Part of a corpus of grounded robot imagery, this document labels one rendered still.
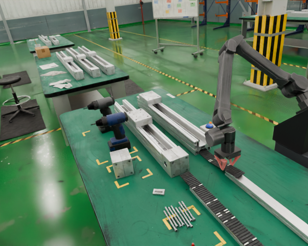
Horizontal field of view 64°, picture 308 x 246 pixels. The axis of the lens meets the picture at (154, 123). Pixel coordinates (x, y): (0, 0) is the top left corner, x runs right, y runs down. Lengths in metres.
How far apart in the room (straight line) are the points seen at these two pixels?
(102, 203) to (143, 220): 0.21
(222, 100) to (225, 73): 0.15
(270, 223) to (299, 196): 0.20
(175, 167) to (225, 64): 0.54
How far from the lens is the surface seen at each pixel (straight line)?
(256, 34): 4.42
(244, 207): 1.07
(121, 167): 1.20
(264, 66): 1.37
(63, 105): 2.83
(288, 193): 1.18
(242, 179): 1.14
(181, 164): 1.17
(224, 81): 1.18
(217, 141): 1.05
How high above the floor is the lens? 1.54
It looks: 27 degrees down
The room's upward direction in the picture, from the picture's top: 6 degrees counter-clockwise
